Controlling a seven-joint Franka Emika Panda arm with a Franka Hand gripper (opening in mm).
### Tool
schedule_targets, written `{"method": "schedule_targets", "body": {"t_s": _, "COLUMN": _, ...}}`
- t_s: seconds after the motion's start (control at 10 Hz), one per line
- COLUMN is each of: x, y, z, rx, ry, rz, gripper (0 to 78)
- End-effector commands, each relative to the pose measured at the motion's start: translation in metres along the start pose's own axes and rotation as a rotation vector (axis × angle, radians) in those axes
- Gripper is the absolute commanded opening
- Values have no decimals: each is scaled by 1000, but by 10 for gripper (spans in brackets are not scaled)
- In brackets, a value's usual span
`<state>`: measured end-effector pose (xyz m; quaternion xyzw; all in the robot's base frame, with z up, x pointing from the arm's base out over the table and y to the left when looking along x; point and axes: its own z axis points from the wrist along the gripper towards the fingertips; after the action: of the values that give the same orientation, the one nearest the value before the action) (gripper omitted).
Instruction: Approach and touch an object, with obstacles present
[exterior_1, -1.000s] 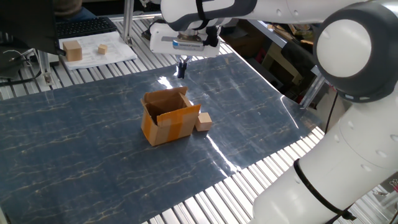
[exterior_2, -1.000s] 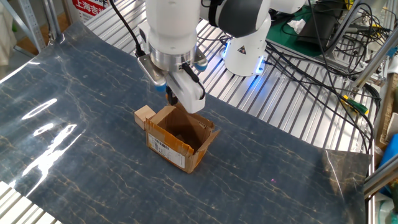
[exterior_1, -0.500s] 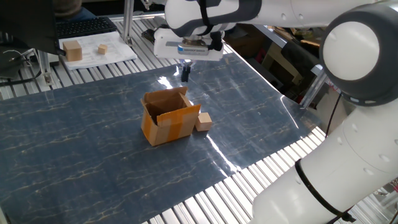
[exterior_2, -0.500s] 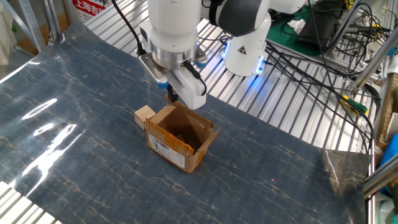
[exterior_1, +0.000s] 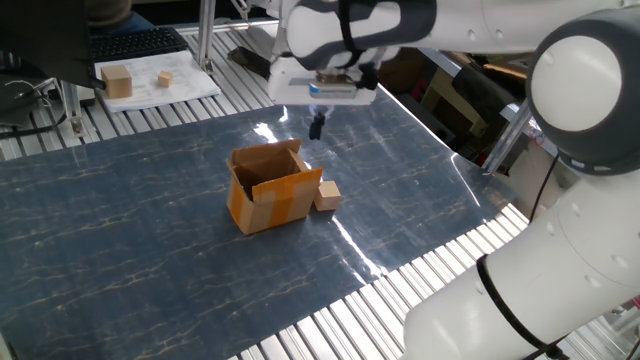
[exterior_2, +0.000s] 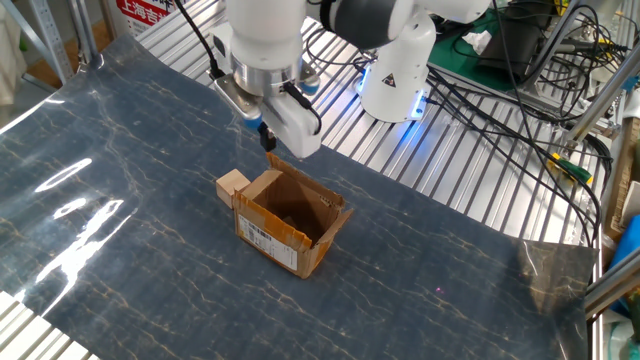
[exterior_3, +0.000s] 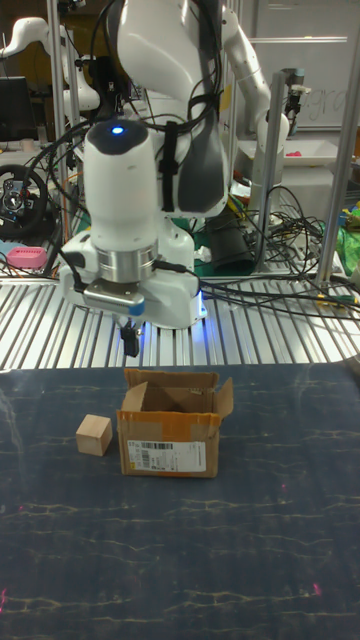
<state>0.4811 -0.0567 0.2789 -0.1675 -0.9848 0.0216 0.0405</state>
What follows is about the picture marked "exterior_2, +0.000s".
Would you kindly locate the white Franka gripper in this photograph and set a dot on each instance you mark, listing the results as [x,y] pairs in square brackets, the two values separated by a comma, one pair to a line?
[295,130]

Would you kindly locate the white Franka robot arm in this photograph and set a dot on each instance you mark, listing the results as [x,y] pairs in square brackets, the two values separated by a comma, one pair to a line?
[400,60]

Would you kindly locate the blue plastic object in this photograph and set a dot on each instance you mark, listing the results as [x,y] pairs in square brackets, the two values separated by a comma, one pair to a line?
[627,245]

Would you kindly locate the light wooden cube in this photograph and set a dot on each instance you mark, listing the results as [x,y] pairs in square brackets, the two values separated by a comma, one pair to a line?
[230,187]

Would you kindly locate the open brown cardboard box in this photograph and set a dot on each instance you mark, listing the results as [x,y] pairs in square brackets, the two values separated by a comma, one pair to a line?
[270,240]

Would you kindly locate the dark blue marbled mat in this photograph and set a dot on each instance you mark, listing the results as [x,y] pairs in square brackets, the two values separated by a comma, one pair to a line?
[150,250]

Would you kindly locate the red white printed sign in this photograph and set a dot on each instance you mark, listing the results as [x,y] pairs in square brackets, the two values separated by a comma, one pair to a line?
[142,15]

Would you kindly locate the green cutting mat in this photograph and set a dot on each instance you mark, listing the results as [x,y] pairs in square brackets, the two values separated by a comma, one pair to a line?
[450,55]

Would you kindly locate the crumpled white paper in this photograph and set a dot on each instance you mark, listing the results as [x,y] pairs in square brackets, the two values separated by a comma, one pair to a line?
[477,41]

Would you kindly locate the black electronic device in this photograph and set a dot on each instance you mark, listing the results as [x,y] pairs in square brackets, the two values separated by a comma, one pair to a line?
[520,40]

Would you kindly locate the brown cardboard panel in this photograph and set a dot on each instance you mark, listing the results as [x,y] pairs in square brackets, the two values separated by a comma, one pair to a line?
[622,170]

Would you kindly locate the grey metal rack post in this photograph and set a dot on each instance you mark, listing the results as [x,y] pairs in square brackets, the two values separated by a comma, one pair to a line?
[85,35]

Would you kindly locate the perforated grey rack post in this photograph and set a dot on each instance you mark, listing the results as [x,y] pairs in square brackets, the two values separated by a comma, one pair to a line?
[50,30]

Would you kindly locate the aluminium frame post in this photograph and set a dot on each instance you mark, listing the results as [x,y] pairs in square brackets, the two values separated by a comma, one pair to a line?
[600,100]

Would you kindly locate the aluminium frame rail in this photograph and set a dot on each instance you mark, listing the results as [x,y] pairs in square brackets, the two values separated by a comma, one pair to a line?
[615,287]

